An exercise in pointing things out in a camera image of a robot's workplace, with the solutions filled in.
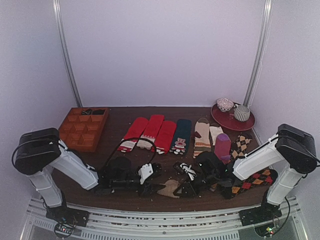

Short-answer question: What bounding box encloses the red orange argyle sock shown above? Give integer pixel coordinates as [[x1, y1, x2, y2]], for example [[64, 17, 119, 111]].
[[219, 168, 278, 199]]

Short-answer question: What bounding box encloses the red sock white cuff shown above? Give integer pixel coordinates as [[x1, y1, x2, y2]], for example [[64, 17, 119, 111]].
[[117, 117, 149, 153]]

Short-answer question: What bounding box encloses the tan ribbed sock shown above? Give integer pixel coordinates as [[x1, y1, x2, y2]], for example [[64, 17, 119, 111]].
[[157, 179, 181, 199]]

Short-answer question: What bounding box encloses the striped rolled sock in tray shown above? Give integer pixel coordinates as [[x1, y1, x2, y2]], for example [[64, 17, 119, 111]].
[[81, 108, 93, 116]]

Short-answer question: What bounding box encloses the red sock beige cuff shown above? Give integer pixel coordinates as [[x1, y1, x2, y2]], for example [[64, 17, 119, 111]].
[[137, 114, 165, 150]]

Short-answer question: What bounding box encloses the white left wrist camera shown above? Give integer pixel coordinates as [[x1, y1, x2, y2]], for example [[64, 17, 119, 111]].
[[137, 163, 154, 185]]

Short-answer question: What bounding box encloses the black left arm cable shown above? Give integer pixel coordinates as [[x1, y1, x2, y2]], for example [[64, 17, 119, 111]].
[[99, 137, 157, 176]]

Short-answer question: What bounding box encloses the aluminium frame post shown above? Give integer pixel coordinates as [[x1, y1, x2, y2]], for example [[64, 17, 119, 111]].
[[243, 0, 273, 108], [52, 0, 83, 108]]

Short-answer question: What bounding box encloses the beige brown striped sock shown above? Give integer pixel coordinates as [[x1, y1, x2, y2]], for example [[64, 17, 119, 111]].
[[192, 117, 212, 159]]

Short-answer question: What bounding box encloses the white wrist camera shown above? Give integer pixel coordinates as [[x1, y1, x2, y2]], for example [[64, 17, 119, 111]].
[[180, 162, 197, 181], [137, 163, 154, 185]]

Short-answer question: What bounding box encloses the left aluminium frame post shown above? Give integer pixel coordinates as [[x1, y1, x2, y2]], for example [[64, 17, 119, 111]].
[[52, 0, 83, 108]]

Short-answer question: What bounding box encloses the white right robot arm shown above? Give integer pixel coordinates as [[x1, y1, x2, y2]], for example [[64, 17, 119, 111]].
[[173, 123, 320, 221]]

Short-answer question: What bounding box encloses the wooden compartment tray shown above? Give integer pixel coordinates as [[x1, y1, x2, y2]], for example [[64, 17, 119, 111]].
[[58, 107, 109, 153]]

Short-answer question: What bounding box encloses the right aluminium frame post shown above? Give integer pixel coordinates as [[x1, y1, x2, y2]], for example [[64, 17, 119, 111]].
[[243, 0, 273, 108]]

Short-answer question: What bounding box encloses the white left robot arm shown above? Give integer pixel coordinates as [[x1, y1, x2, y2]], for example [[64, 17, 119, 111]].
[[11, 127, 165, 222]]

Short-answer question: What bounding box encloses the red sock spotted cuff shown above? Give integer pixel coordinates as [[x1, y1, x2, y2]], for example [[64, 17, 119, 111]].
[[151, 120, 177, 154]]

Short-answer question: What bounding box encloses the cream short sock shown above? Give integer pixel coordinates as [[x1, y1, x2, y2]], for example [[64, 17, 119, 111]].
[[209, 125, 224, 146]]

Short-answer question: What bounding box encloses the grey striped mug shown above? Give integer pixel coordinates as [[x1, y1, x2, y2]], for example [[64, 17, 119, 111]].
[[234, 105, 251, 122]]

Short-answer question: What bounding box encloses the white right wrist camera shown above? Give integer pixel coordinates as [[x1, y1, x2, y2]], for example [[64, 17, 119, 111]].
[[180, 162, 197, 181]]

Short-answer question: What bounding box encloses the dark green monkey sock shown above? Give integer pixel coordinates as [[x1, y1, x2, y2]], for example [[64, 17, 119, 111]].
[[169, 119, 192, 156]]

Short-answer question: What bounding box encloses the magenta purple sock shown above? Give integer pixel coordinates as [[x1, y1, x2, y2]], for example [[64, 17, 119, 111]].
[[214, 133, 231, 165]]

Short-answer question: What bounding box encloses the brown argyle sock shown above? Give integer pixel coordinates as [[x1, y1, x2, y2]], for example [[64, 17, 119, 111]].
[[229, 133, 253, 162]]

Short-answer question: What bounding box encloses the white patterned bowl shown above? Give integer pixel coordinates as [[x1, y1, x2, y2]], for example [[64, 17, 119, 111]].
[[216, 97, 234, 112]]

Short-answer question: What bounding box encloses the red round plate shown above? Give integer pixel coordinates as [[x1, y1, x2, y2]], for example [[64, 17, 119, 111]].
[[210, 104, 256, 132]]

